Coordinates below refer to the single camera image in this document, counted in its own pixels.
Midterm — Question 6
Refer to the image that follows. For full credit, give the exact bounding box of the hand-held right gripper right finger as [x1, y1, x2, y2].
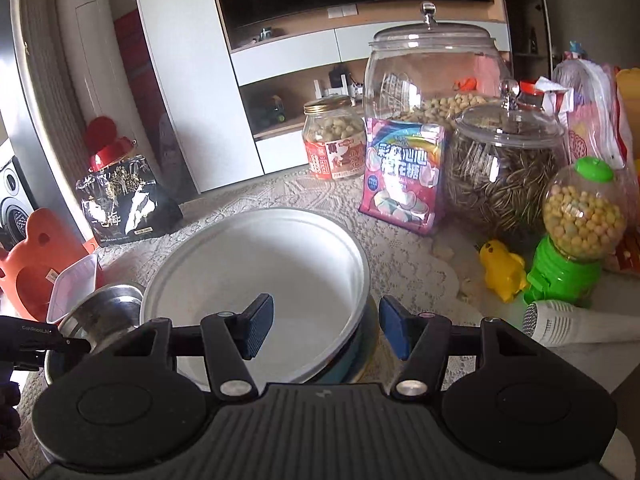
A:
[378, 295, 522, 402]

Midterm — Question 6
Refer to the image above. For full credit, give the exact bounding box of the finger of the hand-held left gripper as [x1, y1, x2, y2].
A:
[61, 337, 94, 357]

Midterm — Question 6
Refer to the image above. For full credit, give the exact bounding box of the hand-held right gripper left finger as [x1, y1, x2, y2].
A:
[131, 294, 275, 403]

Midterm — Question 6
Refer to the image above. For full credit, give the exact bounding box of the blue enamel bowl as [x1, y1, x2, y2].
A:
[320, 300, 379, 386]

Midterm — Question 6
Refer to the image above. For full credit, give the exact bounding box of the stainless steel bowl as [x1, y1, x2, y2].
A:
[44, 281, 147, 386]

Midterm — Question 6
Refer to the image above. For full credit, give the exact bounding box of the white deep bowl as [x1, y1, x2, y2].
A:
[140, 207, 372, 386]

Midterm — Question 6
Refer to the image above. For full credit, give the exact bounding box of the person's left hand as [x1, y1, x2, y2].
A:
[0, 381, 22, 457]

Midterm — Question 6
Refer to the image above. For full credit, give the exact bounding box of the red container with clear lid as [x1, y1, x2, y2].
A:
[47, 253, 102, 326]

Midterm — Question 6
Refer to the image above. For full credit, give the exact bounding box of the white lace tablecloth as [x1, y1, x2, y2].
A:
[20, 165, 551, 461]

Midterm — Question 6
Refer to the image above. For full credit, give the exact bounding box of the orange plastic chair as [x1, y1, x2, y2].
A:
[0, 208, 101, 322]

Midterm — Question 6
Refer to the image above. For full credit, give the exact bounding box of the yellow duck toy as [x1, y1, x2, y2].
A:
[479, 240, 530, 303]

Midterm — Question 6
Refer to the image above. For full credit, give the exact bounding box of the pink marshmallow packet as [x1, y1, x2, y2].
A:
[359, 117, 446, 237]

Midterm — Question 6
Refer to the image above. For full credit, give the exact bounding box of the black snack bag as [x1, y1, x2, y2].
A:
[76, 156, 184, 246]

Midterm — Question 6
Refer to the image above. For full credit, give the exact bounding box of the white microphone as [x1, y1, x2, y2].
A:
[522, 300, 640, 347]

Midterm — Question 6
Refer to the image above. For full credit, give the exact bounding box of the clear jar of sunflower seeds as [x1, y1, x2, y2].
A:
[444, 80, 569, 234]

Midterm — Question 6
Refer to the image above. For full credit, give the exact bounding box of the glass jar of nuts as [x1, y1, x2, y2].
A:
[302, 96, 367, 181]

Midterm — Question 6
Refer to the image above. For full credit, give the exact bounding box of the red plastic chair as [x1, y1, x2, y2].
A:
[82, 116, 138, 172]

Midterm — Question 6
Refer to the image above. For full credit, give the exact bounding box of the green candy dispenser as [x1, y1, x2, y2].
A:
[525, 156, 627, 308]

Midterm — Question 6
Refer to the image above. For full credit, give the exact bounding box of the toy truck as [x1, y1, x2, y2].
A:
[250, 95, 287, 127]

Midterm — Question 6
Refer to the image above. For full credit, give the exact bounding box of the white router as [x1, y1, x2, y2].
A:
[314, 71, 363, 99]

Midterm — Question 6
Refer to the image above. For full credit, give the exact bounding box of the white wooden tv cabinet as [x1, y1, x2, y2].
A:
[130, 0, 513, 194]

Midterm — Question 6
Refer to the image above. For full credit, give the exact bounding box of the large clear lidded jar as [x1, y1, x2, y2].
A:
[364, 2, 512, 161]

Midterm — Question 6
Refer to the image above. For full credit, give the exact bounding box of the white tower air conditioner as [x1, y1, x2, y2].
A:
[55, 0, 147, 161]

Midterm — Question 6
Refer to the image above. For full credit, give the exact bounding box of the plastic bag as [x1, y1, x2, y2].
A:
[552, 40, 632, 171]

